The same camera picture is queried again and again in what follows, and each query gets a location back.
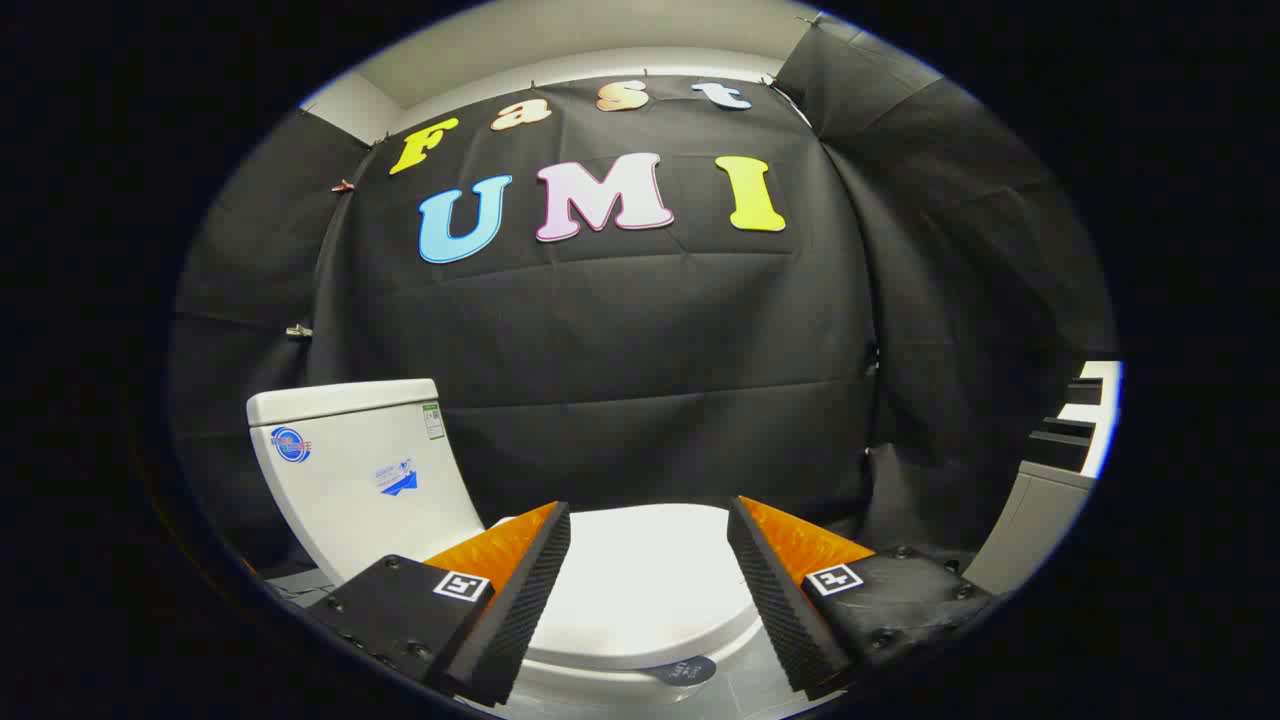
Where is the dark round lid pull tab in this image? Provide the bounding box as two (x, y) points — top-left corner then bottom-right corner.
(640, 655), (718, 688)

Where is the white toilet tank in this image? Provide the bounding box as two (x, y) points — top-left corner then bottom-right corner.
(246, 378), (488, 586)

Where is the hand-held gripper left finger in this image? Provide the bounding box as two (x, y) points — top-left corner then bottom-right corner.
(305, 500), (573, 707)

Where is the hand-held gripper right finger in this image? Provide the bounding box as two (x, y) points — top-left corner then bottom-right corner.
(727, 495), (996, 701)

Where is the white toilet bowl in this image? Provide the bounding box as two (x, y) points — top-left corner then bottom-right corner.
(515, 640), (773, 709)

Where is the black backdrop cloth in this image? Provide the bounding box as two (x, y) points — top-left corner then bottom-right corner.
(168, 15), (1119, 573)

